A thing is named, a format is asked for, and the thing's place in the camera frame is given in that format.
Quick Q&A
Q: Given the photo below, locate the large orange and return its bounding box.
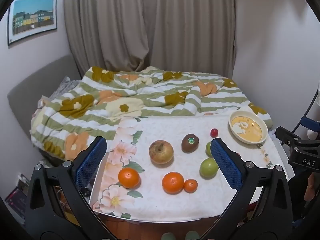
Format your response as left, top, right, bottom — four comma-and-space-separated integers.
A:
162, 172, 185, 195
118, 167, 140, 189

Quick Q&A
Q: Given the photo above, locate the black cable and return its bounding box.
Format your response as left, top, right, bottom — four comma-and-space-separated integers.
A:
292, 86, 320, 133

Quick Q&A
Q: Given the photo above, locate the brown kiwi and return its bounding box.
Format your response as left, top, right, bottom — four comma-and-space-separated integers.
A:
181, 134, 200, 153

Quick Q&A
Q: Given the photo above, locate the white floral cloth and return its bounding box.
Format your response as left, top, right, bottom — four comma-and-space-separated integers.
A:
92, 106, 278, 222

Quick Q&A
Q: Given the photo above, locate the pile of books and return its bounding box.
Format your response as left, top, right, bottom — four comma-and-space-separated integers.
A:
5, 174, 33, 225

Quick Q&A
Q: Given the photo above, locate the white floral tablecloth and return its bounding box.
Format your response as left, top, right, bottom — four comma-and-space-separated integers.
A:
89, 105, 295, 224

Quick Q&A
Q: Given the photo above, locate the framed wall poster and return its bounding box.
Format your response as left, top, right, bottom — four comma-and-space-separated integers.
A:
7, 0, 57, 47

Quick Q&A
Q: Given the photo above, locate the cream yellow bowl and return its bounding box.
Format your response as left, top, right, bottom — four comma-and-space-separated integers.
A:
229, 110, 268, 145

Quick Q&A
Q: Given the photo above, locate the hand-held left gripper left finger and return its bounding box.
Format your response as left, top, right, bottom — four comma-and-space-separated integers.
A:
25, 136, 118, 240

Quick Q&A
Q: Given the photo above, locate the grey bed headboard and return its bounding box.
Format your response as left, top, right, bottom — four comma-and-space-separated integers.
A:
7, 54, 83, 130

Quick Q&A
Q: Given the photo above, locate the large yellow-red apple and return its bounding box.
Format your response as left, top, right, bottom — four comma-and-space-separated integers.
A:
149, 140, 174, 165

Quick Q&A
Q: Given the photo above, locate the beige curtain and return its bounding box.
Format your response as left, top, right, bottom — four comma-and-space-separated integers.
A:
64, 0, 237, 78

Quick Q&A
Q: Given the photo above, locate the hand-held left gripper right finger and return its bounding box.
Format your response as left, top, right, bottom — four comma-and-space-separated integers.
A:
200, 137, 293, 240

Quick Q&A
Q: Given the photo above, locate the person's right hand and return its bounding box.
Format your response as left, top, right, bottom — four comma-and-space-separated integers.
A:
305, 174, 317, 203

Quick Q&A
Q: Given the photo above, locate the grey patterned pillow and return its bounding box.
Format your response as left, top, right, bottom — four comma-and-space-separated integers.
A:
49, 76, 83, 99

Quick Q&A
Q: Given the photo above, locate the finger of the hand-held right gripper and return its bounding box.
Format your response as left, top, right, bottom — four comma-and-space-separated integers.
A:
301, 117, 320, 131
275, 126, 304, 147

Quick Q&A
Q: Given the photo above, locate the small orange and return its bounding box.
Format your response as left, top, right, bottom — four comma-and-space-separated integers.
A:
184, 179, 198, 193

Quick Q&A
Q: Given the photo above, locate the green striped floral blanket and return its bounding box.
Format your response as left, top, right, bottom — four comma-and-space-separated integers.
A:
30, 66, 274, 160

